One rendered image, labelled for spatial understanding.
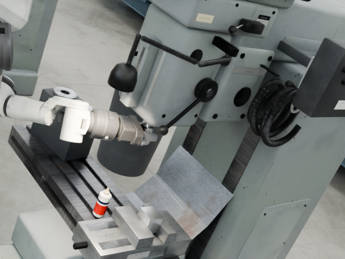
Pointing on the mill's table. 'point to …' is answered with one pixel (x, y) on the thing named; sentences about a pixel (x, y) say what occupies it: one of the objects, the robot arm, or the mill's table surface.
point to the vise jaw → (132, 226)
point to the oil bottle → (102, 203)
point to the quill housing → (175, 69)
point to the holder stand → (83, 148)
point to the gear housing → (218, 14)
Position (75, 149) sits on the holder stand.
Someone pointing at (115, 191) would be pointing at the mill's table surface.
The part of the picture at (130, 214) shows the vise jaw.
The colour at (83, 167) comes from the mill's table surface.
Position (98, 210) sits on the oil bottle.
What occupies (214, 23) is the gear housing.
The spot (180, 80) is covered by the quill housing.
